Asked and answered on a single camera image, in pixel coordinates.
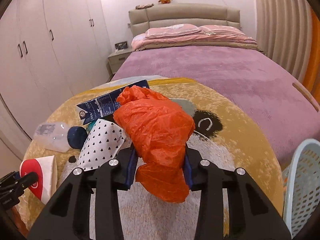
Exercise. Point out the light blue plastic basket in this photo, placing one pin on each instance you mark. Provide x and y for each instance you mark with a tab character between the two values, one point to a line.
302	192

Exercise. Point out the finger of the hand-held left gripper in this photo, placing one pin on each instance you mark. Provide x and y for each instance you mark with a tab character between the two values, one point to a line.
28	180

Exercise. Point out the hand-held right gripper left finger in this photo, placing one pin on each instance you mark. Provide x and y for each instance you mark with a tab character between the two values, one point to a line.
131	172

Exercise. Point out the clear plastic bottle blue cap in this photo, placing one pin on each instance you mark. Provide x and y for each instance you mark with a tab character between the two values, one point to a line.
52	135

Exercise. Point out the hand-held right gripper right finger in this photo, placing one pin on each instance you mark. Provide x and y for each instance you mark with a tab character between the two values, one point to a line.
188	177

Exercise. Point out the pink pillow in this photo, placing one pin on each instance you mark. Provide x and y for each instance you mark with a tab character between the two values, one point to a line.
172	31
222	29

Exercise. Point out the purple blanket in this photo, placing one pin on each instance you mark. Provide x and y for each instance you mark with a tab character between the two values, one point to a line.
212	75

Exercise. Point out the beige curtain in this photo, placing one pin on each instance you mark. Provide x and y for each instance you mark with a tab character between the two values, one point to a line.
277	25

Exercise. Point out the folded pink quilt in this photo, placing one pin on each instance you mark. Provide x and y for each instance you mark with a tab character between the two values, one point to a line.
195	42

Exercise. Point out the dark blue milk carton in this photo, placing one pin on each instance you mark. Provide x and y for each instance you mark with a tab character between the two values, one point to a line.
105	105

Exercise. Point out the orange curtain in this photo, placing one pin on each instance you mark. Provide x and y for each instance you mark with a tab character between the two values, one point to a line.
313	55

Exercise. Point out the bed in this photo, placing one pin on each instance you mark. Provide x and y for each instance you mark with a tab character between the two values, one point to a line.
212	75

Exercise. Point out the red white paper cup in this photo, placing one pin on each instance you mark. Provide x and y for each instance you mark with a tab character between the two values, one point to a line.
42	175

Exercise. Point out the orange plastic bag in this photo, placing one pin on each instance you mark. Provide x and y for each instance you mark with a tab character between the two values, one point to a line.
155	135

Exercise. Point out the white wardrobe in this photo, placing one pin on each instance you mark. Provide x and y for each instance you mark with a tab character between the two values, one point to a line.
50	55

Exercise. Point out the orange plush toy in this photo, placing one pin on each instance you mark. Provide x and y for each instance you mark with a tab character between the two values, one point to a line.
165	0

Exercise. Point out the dark photo frame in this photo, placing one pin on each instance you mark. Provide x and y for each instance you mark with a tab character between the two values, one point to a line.
121	45

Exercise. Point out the white heart-dotted paper bag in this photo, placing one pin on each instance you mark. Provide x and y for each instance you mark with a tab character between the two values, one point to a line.
100	145

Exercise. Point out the beige padded headboard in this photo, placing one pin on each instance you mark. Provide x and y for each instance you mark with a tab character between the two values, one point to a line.
185	13

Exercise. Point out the beige nightstand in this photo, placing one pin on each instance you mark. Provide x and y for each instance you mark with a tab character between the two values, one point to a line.
118	61

